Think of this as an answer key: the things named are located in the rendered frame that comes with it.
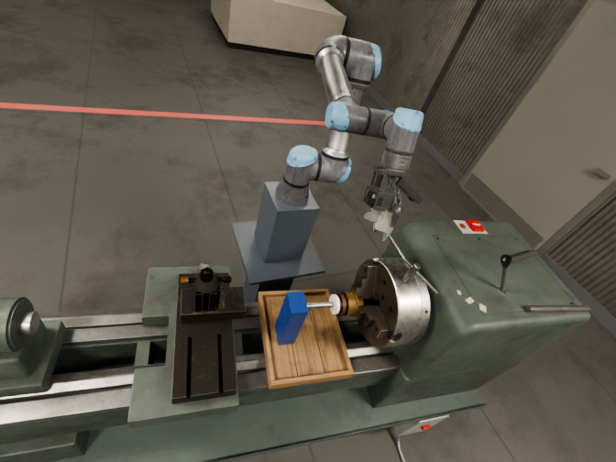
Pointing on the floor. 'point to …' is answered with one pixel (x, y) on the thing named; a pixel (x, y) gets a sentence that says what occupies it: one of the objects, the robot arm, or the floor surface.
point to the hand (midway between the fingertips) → (381, 232)
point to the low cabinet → (277, 25)
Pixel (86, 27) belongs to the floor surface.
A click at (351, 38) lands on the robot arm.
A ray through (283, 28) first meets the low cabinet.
